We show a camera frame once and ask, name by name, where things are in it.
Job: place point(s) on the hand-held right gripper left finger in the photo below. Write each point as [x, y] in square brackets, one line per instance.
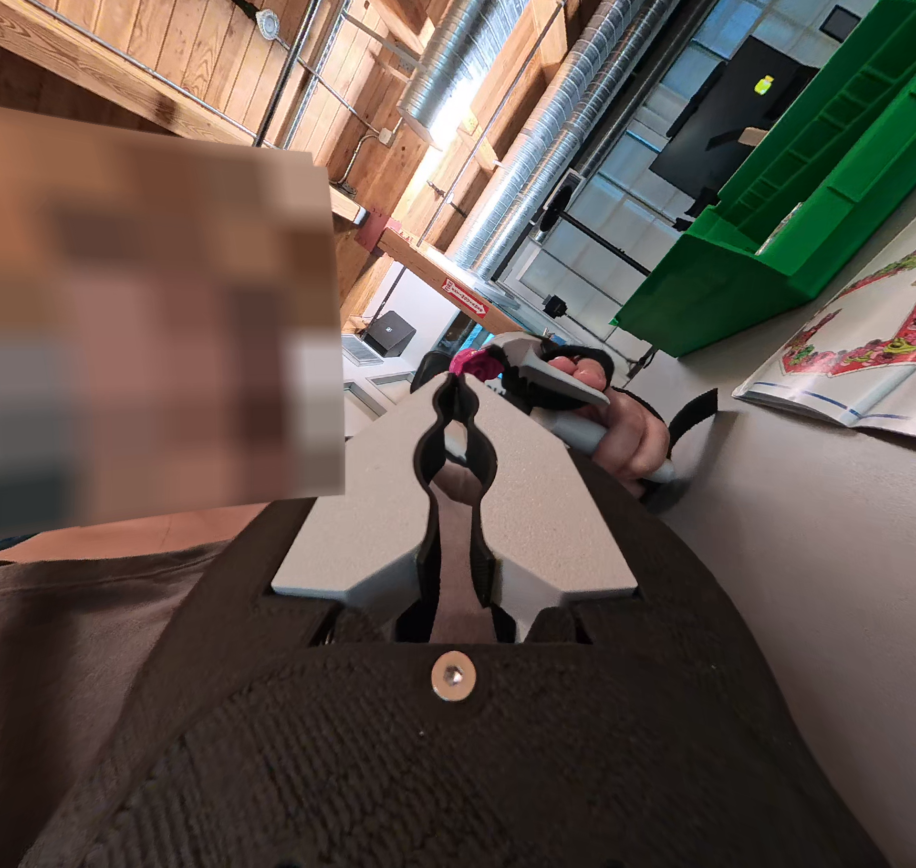
[358, 524]

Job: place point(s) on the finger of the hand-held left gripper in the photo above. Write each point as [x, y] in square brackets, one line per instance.
[456, 446]

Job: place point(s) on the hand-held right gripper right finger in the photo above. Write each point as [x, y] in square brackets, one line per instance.
[558, 524]

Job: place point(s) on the lego instruction booklet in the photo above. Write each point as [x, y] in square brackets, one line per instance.
[837, 352]

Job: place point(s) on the person's left hand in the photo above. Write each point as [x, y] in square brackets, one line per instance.
[630, 431]

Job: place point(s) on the black background office chair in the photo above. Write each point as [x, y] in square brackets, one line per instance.
[428, 370]

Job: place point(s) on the black tilted speaker box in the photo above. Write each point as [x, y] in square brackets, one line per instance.
[390, 331]

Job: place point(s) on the red white warning sign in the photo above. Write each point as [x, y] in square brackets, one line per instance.
[465, 297]

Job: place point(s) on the green stacked plastic bins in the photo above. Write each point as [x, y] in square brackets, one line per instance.
[773, 238]

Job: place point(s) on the person's brown shirt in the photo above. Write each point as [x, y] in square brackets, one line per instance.
[93, 667]

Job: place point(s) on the silver ventilation duct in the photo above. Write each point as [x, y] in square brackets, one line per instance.
[558, 131]
[451, 45]

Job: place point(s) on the black wall screen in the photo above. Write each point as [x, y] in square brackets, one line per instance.
[730, 116]

